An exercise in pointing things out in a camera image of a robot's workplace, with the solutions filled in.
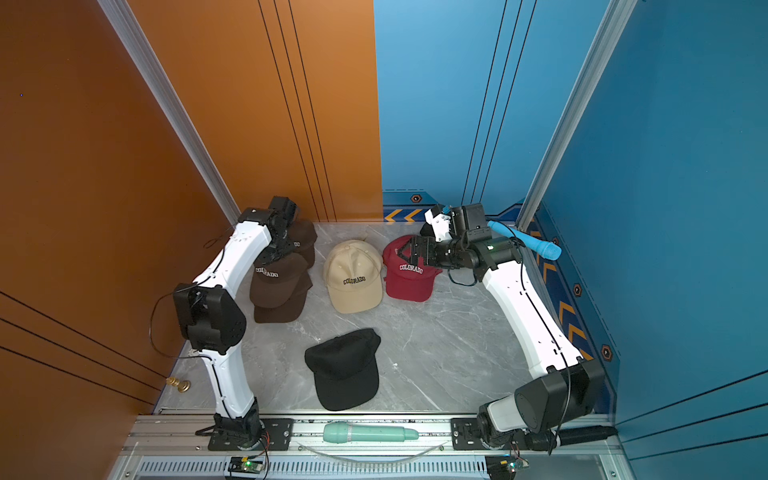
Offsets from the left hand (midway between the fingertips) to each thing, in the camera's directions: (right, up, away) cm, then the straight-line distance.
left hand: (281, 250), depth 91 cm
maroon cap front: (+39, -10, +6) cm, 41 cm away
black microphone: (+79, -44, -22) cm, 92 cm away
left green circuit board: (-1, -52, -21) cm, 56 cm away
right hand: (+40, -1, -17) cm, 44 cm away
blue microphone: (+77, 0, -11) cm, 78 cm away
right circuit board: (+61, -51, -22) cm, 82 cm away
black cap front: (+21, -33, -9) cm, 40 cm away
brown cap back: (+3, +5, +13) cm, 14 cm away
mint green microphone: (+21, -44, -20) cm, 53 cm away
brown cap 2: (+2, -19, +2) cm, 20 cm away
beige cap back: (+22, -8, +3) cm, 23 cm away
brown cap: (-1, -9, -2) cm, 10 cm away
